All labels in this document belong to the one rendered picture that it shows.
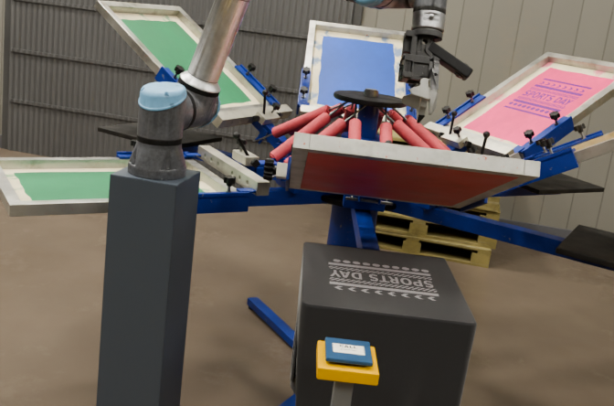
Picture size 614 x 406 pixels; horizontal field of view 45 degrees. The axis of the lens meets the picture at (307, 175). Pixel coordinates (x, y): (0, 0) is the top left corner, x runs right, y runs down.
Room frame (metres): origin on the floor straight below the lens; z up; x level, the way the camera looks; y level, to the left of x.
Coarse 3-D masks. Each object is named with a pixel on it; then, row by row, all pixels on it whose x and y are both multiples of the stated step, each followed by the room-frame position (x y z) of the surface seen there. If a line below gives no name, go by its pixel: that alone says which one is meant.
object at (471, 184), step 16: (400, 176) 1.93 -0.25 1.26; (416, 176) 1.91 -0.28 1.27; (432, 176) 1.88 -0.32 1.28; (448, 176) 1.85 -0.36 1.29; (464, 176) 1.82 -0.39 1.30; (480, 176) 1.80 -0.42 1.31; (496, 176) 1.77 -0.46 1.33; (512, 176) 1.75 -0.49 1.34; (384, 192) 2.27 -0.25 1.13; (400, 192) 2.22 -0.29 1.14; (416, 192) 2.19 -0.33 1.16; (432, 192) 2.15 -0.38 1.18; (448, 192) 2.11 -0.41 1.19; (464, 192) 2.07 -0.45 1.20; (480, 192) 2.04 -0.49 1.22
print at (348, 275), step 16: (336, 272) 1.98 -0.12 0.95; (352, 272) 2.00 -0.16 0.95; (368, 272) 2.01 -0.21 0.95; (384, 272) 2.03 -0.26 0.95; (400, 272) 2.04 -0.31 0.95; (416, 272) 2.06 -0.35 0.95; (336, 288) 1.86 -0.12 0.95; (352, 288) 1.88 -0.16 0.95; (368, 288) 1.89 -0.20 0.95; (384, 288) 1.91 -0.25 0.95; (400, 288) 1.92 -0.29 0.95; (416, 288) 1.94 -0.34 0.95; (432, 288) 1.95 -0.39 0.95
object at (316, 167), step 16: (320, 160) 1.83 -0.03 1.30; (336, 160) 1.80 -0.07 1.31; (352, 160) 1.77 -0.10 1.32; (368, 160) 1.75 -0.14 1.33; (304, 176) 2.13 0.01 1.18; (320, 176) 2.10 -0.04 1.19; (336, 176) 2.06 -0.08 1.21; (352, 176) 2.03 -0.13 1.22; (368, 176) 2.00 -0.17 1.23; (384, 176) 1.97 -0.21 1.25; (336, 192) 2.40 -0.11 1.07; (352, 192) 2.35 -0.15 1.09; (368, 192) 2.31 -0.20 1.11
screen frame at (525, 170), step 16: (304, 144) 1.70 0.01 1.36; (320, 144) 1.71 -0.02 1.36; (336, 144) 1.71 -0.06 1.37; (352, 144) 1.71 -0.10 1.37; (368, 144) 1.71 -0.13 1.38; (384, 144) 1.72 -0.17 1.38; (400, 144) 1.72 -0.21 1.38; (304, 160) 1.85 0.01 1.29; (384, 160) 1.73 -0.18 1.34; (400, 160) 1.70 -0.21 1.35; (416, 160) 1.71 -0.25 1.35; (432, 160) 1.71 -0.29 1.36; (448, 160) 1.71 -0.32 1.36; (464, 160) 1.71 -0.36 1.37; (480, 160) 1.72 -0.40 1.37; (496, 160) 1.72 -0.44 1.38; (512, 160) 1.72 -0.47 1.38; (528, 160) 1.72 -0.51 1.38; (528, 176) 1.72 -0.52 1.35; (496, 192) 2.01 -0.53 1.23
